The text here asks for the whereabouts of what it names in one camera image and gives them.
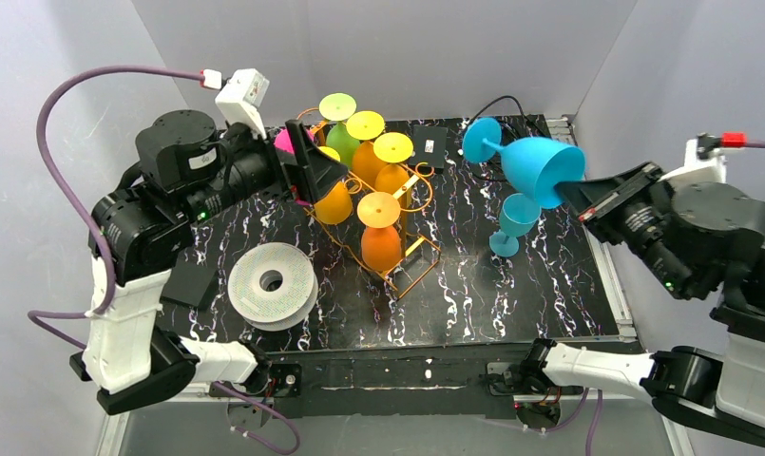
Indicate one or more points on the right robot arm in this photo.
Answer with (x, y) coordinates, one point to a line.
(697, 237)

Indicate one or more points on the yellow-orange wine glass front left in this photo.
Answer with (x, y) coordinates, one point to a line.
(336, 206)

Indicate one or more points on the yellow-orange wine glass back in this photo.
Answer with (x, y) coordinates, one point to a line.
(366, 126)

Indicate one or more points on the blue wine glass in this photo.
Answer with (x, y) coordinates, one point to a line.
(532, 165)

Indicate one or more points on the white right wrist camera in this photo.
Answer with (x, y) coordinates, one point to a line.
(705, 159)

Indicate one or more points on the gold wire glass rack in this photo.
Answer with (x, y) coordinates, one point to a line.
(414, 196)

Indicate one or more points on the orange wine glass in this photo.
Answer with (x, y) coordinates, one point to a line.
(380, 243)

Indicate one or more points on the black power adapter box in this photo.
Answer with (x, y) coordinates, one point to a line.
(429, 148)

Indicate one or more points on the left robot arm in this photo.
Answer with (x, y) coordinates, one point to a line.
(188, 171)

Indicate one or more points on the yellow-orange wine glass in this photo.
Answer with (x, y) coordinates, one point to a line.
(336, 206)
(366, 126)
(392, 149)

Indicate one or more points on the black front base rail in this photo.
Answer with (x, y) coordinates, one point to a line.
(420, 380)

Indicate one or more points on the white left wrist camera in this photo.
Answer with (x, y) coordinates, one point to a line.
(239, 96)

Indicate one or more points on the white perforated filament spool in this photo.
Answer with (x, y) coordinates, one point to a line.
(273, 286)

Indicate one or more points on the magenta wine glass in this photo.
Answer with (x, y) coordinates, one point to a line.
(283, 142)

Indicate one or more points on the teal wine glass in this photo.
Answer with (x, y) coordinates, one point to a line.
(518, 215)

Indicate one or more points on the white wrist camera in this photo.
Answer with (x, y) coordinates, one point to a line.
(239, 96)
(705, 159)

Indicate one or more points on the yellow-orange wine glass right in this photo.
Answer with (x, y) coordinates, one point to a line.
(392, 149)

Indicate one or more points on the green wine glass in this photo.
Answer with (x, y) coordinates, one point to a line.
(337, 108)

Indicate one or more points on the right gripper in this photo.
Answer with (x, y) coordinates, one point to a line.
(615, 201)

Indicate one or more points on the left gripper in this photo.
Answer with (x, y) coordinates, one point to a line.
(291, 161)

